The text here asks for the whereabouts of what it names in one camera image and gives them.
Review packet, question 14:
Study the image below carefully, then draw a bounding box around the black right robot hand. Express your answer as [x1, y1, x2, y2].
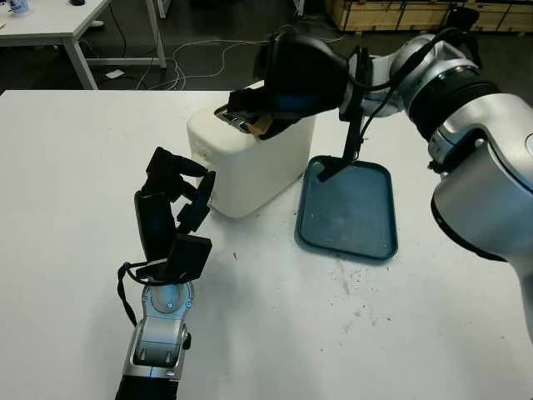
[227, 32, 351, 141]

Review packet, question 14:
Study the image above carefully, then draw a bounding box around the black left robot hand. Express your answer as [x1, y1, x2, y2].
[133, 146, 217, 263]

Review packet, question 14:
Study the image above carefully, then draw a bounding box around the slice of brown bread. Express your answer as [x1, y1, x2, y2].
[249, 114, 274, 137]

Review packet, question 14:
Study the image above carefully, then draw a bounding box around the white two-slot toaster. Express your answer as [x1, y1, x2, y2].
[186, 81, 316, 219]

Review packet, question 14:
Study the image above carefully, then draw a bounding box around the dark blue plastic tray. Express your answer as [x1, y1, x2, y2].
[294, 154, 399, 262]

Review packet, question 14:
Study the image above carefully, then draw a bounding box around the wooden shipping crate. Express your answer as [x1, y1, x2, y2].
[328, 0, 533, 33]

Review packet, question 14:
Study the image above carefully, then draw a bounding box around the black waste bin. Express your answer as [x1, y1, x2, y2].
[447, 6, 480, 33]

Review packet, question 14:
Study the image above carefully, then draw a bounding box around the white office desk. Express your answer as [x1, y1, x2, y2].
[0, 0, 167, 91]

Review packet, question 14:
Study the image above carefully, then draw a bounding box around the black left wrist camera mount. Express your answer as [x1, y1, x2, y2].
[164, 232, 212, 284]

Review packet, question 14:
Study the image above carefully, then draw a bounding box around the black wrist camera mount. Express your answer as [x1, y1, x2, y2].
[318, 44, 374, 183]
[164, 232, 212, 284]

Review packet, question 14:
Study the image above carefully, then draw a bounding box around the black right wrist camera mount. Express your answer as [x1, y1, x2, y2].
[318, 44, 374, 183]

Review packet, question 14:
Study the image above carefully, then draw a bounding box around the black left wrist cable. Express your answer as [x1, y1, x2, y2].
[117, 261, 172, 327]

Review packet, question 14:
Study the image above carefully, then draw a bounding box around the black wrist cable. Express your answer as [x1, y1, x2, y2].
[353, 27, 486, 138]
[117, 261, 172, 327]

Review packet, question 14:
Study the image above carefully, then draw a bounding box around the white floor cable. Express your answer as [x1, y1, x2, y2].
[137, 24, 346, 91]

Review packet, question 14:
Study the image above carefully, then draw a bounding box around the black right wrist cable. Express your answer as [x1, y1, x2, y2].
[353, 27, 486, 138]

